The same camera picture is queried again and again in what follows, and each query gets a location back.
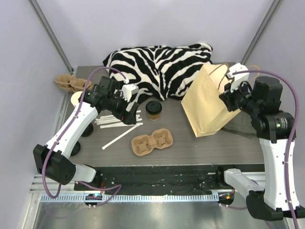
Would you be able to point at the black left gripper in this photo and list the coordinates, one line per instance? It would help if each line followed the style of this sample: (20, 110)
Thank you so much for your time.
(127, 113)

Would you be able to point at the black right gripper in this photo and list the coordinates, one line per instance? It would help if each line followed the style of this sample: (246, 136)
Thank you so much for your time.
(228, 101)

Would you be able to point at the black plastic cup lid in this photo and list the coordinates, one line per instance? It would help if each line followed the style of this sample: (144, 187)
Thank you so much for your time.
(153, 107)

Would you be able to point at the brown pulp cup carrier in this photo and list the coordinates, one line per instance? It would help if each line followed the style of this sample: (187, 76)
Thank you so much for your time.
(145, 144)
(70, 83)

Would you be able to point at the brown paper takeout bag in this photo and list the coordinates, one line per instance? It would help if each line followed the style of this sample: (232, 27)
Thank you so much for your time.
(205, 111)

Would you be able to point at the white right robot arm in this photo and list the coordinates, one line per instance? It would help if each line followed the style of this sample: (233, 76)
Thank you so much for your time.
(276, 200)

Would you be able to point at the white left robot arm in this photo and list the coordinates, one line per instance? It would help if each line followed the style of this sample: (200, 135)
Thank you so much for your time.
(52, 159)

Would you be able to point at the white wrapped straw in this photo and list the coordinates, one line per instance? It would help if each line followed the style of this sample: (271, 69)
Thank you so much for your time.
(111, 117)
(119, 137)
(106, 121)
(119, 125)

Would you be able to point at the olive green folded cloth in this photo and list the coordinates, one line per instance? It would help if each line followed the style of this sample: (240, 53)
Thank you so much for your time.
(240, 125)

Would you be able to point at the stack of black lids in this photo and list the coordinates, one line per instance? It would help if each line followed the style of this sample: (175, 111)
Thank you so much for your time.
(88, 131)

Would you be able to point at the stack of paper cups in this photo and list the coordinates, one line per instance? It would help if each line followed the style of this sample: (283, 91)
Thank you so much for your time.
(75, 98)

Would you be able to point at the single black plastic lid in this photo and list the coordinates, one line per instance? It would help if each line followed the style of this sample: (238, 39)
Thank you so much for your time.
(76, 149)

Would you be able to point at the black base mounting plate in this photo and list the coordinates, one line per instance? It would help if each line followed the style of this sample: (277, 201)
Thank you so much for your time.
(165, 180)

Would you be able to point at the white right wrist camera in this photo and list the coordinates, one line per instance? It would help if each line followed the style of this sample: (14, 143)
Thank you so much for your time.
(237, 74)

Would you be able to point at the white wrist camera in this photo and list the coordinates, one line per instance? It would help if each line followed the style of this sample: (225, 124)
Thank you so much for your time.
(128, 90)
(237, 74)

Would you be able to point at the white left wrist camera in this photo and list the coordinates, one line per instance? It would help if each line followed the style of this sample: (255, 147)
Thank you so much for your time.
(128, 90)

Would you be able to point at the white slotted cable duct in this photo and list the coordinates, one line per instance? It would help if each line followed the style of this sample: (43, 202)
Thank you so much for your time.
(95, 197)

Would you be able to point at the aluminium frame rail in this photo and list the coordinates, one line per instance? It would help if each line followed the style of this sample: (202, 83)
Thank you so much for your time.
(49, 31)

